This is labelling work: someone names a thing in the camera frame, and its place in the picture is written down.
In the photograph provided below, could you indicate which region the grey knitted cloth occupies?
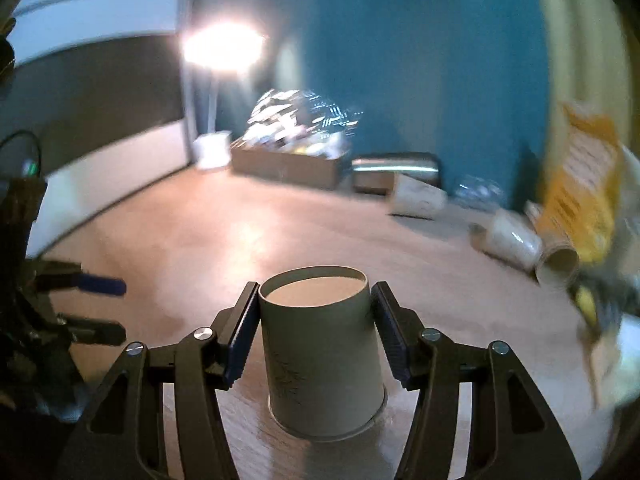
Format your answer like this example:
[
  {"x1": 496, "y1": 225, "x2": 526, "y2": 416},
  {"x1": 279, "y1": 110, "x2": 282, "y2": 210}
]
[{"x1": 570, "y1": 270, "x2": 639, "y2": 334}]

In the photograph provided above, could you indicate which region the paper cup lying open end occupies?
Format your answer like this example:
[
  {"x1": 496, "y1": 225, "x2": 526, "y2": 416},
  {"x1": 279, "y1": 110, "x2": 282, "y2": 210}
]
[{"x1": 534, "y1": 243, "x2": 580, "y2": 289}]

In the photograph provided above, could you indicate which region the paper cup lying left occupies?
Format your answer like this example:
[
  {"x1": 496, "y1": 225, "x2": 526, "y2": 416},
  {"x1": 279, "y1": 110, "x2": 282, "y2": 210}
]
[{"x1": 387, "y1": 174, "x2": 448, "y2": 220}]

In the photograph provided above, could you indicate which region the white desk lamp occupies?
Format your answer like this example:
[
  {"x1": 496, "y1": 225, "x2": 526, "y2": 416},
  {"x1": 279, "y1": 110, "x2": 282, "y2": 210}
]
[{"x1": 181, "y1": 18, "x2": 266, "y2": 171}]

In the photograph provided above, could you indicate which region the steel tumbler lying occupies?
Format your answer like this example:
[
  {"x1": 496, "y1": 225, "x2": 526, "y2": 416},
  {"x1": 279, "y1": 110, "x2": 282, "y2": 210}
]
[{"x1": 352, "y1": 152, "x2": 442, "y2": 195}]

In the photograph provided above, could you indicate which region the crumpled clear plastic wrap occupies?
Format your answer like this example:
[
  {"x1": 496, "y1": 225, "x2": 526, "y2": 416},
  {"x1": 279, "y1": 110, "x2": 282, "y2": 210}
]
[{"x1": 452, "y1": 176, "x2": 504, "y2": 212}]

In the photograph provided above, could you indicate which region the beige paper cup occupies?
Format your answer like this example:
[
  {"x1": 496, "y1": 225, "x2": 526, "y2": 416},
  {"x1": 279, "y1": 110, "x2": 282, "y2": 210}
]
[{"x1": 258, "y1": 266, "x2": 386, "y2": 442}]

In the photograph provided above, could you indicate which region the cardboard box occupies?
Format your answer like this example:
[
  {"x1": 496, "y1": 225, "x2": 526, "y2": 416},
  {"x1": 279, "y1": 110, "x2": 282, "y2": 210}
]
[{"x1": 230, "y1": 140, "x2": 349, "y2": 190}]

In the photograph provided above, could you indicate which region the yellow curtain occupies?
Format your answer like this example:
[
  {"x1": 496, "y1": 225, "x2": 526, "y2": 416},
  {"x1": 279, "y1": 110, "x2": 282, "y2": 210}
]
[{"x1": 539, "y1": 0, "x2": 639, "y2": 177}]

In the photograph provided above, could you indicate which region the teal curtain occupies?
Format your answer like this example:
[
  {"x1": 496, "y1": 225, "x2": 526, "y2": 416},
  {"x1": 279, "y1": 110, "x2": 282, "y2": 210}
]
[{"x1": 193, "y1": 0, "x2": 549, "y2": 209}]

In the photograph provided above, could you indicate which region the paper cup lying middle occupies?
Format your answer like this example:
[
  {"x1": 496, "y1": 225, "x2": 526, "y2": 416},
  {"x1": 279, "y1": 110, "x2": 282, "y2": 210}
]
[{"x1": 470, "y1": 209, "x2": 544, "y2": 273}]

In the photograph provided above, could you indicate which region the black cable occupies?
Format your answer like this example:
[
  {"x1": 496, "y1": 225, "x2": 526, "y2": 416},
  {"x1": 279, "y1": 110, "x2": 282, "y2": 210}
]
[{"x1": 0, "y1": 129, "x2": 44, "y2": 179}]

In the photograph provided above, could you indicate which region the clear plastic snack bag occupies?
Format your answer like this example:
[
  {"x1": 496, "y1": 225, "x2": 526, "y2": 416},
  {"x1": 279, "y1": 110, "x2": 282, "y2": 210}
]
[{"x1": 239, "y1": 89, "x2": 362, "y2": 159}]

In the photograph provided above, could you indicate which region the paper cup lying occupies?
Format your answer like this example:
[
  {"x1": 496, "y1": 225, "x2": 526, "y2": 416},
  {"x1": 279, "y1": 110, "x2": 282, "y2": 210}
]
[
  {"x1": 470, "y1": 209, "x2": 544, "y2": 273},
  {"x1": 387, "y1": 174, "x2": 448, "y2": 220}
]

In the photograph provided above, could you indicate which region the yellow paper bag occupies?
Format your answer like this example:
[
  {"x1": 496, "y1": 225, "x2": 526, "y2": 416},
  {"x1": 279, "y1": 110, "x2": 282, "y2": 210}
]
[{"x1": 535, "y1": 102, "x2": 622, "y2": 264}]

